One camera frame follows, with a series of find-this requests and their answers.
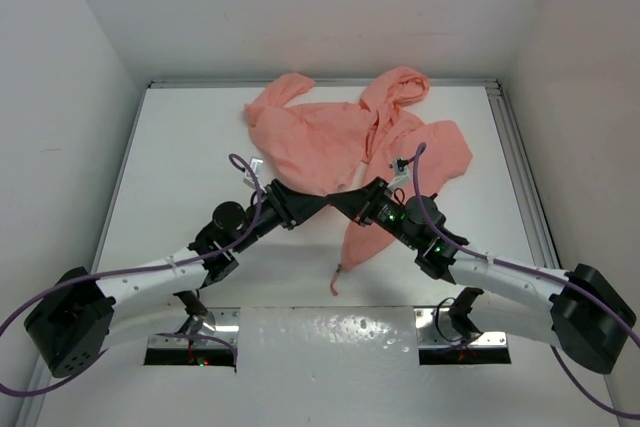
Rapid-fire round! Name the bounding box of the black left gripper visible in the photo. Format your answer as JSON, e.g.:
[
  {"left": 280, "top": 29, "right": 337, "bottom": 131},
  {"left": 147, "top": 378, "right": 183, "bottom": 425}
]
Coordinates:
[{"left": 231, "top": 178, "right": 328, "bottom": 252}]

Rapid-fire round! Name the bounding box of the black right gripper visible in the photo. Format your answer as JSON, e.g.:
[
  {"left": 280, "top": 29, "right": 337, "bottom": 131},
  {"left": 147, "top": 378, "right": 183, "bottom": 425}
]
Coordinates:
[{"left": 327, "top": 177, "right": 420, "bottom": 251}]

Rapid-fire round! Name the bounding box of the salmon pink hooded jacket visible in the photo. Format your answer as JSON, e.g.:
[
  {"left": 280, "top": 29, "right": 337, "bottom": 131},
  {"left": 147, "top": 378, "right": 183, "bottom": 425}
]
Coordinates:
[{"left": 242, "top": 65, "right": 474, "bottom": 297}]

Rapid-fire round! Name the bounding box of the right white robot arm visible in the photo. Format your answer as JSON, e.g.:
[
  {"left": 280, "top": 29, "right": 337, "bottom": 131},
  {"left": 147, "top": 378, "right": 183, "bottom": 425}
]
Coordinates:
[{"left": 328, "top": 178, "right": 636, "bottom": 374}]

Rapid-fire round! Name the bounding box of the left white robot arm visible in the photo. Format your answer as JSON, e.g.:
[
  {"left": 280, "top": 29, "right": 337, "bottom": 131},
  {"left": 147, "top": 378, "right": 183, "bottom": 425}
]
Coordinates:
[{"left": 24, "top": 180, "right": 327, "bottom": 379}]

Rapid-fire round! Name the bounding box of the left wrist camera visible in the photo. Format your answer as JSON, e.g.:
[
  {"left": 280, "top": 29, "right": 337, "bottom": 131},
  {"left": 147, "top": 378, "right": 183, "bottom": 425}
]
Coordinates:
[{"left": 243, "top": 157, "right": 264, "bottom": 189}]

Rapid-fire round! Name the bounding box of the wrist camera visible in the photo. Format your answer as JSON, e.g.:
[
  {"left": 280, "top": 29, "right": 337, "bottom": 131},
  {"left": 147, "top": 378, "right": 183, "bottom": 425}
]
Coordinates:
[
  {"left": 243, "top": 157, "right": 264, "bottom": 189},
  {"left": 388, "top": 157, "right": 413, "bottom": 191}
]

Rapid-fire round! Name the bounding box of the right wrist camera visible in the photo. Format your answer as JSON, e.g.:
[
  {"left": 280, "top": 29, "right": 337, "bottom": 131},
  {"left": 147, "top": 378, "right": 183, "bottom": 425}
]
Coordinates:
[{"left": 388, "top": 157, "right": 413, "bottom": 191}]

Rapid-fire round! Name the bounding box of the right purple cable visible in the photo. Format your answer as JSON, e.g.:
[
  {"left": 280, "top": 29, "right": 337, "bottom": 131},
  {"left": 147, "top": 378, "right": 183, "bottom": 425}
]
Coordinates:
[{"left": 408, "top": 142, "right": 640, "bottom": 420}]

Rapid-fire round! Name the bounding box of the purple cable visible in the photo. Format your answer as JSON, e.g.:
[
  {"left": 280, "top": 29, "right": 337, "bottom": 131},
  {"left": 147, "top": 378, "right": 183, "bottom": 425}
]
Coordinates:
[
  {"left": 0, "top": 153, "right": 271, "bottom": 398},
  {"left": 408, "top": 142, "right": 640, "bottom": 420}
]

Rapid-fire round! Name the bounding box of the metal base rail plate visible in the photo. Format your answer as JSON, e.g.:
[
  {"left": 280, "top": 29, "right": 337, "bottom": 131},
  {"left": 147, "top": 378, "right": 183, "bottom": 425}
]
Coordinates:
[{"left": 144, "top": 305, "right": 512, "bottom": 349}]

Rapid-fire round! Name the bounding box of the aluminium frame rail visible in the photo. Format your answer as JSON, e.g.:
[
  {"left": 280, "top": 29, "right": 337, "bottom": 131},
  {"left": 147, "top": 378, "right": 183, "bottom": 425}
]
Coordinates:
[{"left": 147, "top": 77, "right": 561, "bottom": 268}]

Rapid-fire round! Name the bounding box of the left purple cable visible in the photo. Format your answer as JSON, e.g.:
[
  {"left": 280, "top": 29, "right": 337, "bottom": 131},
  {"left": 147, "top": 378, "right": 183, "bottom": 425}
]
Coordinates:
[{"left": 0, "top": 153, "right": 271, "bottom": 398}]

